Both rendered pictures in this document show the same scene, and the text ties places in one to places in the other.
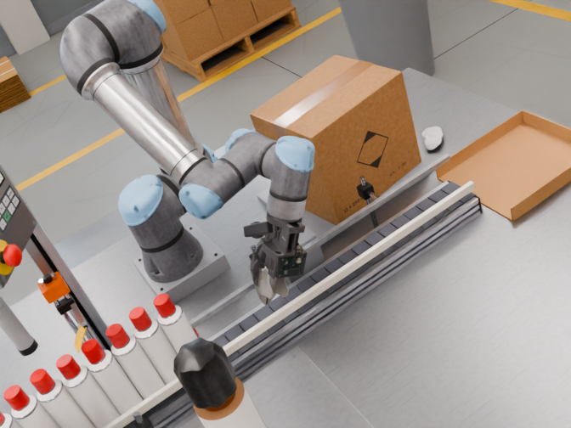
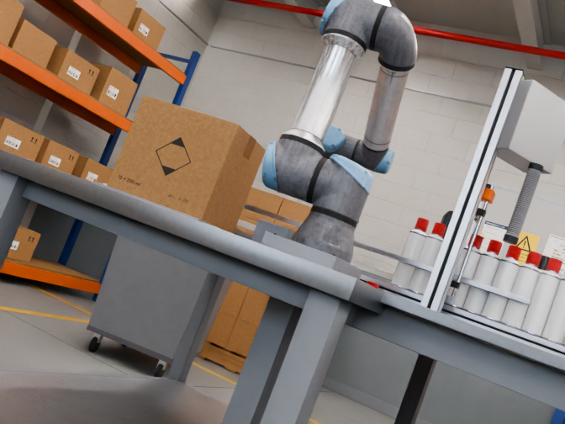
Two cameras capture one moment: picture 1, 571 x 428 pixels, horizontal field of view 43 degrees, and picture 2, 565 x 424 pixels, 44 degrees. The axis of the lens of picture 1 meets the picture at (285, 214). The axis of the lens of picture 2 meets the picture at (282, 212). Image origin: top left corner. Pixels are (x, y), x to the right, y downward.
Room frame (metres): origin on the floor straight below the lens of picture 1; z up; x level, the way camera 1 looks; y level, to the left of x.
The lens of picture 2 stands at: (2.70, 1.42, 0.78)
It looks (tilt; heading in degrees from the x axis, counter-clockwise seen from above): 5 degrees up; 226
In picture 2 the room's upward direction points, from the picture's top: 21 degrees clockwise
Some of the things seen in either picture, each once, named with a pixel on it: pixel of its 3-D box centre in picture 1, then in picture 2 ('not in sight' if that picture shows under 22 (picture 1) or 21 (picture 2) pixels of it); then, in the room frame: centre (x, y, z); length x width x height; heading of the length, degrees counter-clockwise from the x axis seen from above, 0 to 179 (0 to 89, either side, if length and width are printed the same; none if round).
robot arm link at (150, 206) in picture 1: (149, 209); (341, 187); (1.46, 0.30, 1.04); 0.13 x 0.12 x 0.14; 123
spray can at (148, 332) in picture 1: (157, 346); (428, 258); (1.06, 0.33, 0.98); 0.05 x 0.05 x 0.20
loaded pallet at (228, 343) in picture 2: not in sight; (250, 279); (-1.38, -2.87, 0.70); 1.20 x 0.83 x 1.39; 114
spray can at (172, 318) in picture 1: (180, 334); (411, 253); (1.07, 0.28, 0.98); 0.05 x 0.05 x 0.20
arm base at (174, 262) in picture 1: (166, 246); (327, 233); (1.45, 0.30, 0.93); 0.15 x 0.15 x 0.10
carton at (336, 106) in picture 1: (337, 137); (189, 166); (1.54, -0.19, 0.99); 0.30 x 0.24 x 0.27; 117
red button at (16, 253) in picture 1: (10, 256); not in sight; (1.02, 0.45, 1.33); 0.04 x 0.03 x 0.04; 164
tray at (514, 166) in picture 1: (517, 161); not in sight; (1.36, -0.57, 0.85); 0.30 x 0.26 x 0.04; 109
